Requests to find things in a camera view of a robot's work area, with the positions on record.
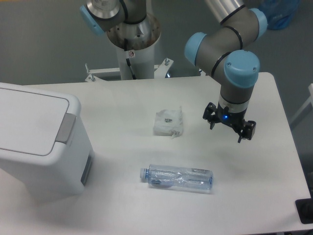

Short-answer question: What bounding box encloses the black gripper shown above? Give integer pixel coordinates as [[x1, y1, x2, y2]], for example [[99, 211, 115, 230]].
[[202, 102, 256, 143]]

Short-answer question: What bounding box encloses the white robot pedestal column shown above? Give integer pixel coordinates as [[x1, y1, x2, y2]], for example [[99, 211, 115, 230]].
[[106, 14, 162, 80]]

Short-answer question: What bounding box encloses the black device at edge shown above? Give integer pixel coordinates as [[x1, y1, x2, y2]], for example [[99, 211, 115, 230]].
[[295, 198, 313, 224]]

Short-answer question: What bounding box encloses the white trash can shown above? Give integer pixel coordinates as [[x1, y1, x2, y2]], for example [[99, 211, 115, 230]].
[[0, 83, 94, 197]]

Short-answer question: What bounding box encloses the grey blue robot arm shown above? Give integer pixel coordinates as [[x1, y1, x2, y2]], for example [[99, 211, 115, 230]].
[[80, 0, 268, 140]]

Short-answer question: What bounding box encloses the white trash can lid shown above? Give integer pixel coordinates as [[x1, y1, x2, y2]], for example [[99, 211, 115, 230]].
[[0, 83, 81, 156]]

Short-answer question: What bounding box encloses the white pedestal base frame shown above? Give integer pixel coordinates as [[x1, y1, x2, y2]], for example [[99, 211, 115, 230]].
[[84, 58, 175, 83]]

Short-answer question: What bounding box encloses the clear plastic water bottle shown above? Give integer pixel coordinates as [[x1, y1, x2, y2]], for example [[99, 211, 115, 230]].
[[139, 164, 214, 193]]

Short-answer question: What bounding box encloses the blue plastic bag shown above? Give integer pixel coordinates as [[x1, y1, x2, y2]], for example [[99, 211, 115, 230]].
[[258, 0, 301, 30]]

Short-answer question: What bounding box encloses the white frame at right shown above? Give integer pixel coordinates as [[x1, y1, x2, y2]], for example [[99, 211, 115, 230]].
[[289, 83, 313, 130]]

